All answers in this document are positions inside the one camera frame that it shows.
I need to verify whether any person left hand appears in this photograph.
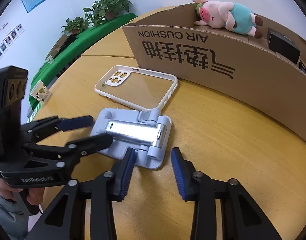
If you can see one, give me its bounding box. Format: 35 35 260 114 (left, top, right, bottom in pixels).
0 180 45 205

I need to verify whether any cardboard box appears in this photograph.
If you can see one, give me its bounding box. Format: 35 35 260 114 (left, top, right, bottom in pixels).
123 3 306 141

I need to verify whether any white clear phone case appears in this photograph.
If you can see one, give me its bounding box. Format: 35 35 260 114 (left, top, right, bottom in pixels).
94 65 178 111

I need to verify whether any grey folding phone stand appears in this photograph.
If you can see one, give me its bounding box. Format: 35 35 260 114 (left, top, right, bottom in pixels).
90 108 172 170

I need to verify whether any green covered side table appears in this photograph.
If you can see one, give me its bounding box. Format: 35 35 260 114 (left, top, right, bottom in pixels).
28 12 139 108

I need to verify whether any small printed carton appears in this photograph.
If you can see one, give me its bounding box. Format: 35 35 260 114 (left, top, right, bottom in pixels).
29 80 51 104

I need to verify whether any potted green plant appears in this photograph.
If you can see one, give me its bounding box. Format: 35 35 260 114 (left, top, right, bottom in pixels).
83 0 132 27

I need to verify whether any black box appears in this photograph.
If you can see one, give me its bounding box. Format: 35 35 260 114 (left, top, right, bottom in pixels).
267 28 301 64

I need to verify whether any pig plush teal shirt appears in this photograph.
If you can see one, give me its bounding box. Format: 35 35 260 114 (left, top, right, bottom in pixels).
193 0 263 39

